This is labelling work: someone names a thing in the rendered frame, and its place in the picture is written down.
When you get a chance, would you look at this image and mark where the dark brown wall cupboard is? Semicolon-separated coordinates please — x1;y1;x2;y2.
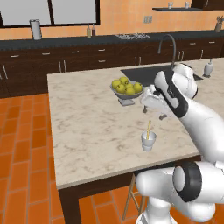
190;0;224;11

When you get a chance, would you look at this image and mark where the utensil pot with tools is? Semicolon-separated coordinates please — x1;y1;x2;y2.
214;15;224;33

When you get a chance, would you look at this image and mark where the dark wall shelf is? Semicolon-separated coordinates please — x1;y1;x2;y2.
151;6;204;13

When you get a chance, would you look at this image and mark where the yellow straw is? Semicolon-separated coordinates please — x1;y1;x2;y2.
146;120;152;141

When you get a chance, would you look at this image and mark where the dark brown cupboard run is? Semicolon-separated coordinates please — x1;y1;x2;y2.
0;30;224;99

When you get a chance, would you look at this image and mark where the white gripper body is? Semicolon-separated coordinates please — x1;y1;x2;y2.
140;85;175;117

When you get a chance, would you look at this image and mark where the white soap dispenser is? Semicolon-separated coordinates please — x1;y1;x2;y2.
202;59;215;79

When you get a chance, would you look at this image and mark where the silver hob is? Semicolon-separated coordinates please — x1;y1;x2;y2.
115;32;151;41

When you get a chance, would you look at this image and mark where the dark framed window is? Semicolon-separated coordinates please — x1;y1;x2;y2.
0;0;102;29

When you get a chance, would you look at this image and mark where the dark grey curved tap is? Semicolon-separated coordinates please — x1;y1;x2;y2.
157;33;179;70

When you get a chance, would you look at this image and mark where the dark sink basin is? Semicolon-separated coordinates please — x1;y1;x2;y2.
120;65;204;88

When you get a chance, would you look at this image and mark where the dark brown island base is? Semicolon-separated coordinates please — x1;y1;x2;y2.
58;154;203;224

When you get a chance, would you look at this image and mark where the wooden stool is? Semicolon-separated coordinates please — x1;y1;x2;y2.
121;172;147;221

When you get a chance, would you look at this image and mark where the grey fruit bowl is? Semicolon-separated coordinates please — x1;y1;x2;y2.
109;80;145;107

